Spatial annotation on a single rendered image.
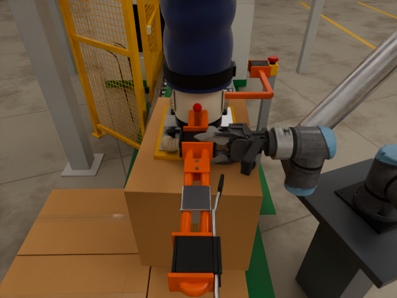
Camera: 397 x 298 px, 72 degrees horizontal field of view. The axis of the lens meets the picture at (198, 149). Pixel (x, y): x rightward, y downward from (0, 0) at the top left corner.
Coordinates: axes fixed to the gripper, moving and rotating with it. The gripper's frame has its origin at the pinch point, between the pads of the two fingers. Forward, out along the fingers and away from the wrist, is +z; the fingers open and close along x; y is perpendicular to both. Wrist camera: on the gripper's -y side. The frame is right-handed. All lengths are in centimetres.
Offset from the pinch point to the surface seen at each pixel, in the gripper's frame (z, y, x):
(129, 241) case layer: 32, 16, -66
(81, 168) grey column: 100, 124, -117
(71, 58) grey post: 177, 339, -95
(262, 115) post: -48, 111, -56
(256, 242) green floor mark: -41, 50, -120
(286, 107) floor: -112, 234, -120
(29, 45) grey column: 106, 124, -11
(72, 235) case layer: 59, 20, -66
